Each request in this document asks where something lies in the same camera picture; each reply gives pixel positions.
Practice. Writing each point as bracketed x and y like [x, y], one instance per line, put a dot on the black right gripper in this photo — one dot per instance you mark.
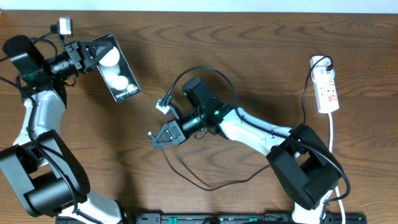
[176, 132]

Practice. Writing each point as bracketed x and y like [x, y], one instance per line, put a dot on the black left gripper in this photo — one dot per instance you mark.
[73, 52]

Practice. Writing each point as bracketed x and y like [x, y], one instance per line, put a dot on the black flip smartphone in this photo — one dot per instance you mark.
[116, 71]

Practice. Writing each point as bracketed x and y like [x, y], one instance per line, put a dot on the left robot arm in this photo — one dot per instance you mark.
[42, 171]

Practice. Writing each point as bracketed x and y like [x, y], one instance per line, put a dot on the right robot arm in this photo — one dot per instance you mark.
[304, 166]

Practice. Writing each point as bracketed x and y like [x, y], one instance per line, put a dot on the white USB charger adapter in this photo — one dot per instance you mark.
[322, 67]

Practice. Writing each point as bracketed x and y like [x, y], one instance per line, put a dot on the white power strip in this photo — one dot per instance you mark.
[325, 91]

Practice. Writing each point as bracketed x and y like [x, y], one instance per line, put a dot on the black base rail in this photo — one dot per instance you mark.
[156, 218]

